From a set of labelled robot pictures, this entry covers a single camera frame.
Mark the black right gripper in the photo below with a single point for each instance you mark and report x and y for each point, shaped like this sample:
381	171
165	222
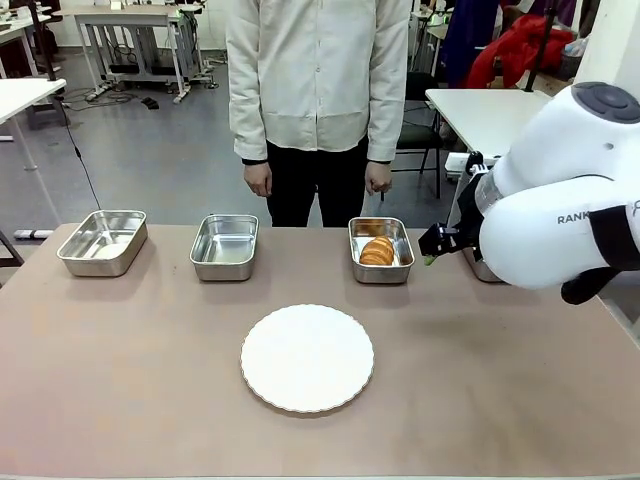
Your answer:
469	215

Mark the golden brown croissant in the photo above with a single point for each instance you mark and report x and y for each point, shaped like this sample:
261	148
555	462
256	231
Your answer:
377	251

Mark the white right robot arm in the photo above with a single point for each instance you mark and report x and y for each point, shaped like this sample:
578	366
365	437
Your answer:
550	190

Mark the stainless steel rectangular container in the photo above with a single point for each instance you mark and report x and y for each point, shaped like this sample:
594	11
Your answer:
102	242
405	270
224	247
480	270

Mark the person's left hand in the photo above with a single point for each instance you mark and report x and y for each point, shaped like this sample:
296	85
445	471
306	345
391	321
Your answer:
377	179

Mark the person's right hand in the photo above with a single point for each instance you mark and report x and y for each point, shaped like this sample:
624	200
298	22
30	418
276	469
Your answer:
257	181

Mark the black folding chair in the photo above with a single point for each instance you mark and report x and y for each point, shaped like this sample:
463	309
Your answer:
422	135

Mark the large white desk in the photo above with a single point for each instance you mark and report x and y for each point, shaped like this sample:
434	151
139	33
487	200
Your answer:
480	115

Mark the person's black trousers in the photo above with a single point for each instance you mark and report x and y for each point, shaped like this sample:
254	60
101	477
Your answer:
295	190

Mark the white scalloped round plate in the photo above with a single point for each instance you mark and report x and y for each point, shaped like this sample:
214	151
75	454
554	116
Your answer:
307	357

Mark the dark blue hanging cloth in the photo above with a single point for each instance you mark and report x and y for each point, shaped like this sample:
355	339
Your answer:
467	40

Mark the red cloth heap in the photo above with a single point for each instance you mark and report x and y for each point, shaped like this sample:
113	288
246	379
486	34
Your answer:
520	50

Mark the person's cream button jacket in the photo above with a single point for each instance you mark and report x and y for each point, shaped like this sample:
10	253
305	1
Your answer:
310	70

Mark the black clamp pole stand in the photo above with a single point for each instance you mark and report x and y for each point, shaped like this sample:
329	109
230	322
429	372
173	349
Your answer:
542	40

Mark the small black floor pedal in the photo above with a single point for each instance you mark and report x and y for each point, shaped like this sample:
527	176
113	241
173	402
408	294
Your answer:
149	103

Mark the grey metal workbench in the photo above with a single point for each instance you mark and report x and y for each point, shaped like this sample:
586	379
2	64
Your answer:
130	20

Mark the black tripod pole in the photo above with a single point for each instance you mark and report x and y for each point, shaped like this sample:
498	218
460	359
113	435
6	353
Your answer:
42	45

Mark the small white desk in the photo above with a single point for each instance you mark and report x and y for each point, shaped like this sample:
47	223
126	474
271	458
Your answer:
20	95

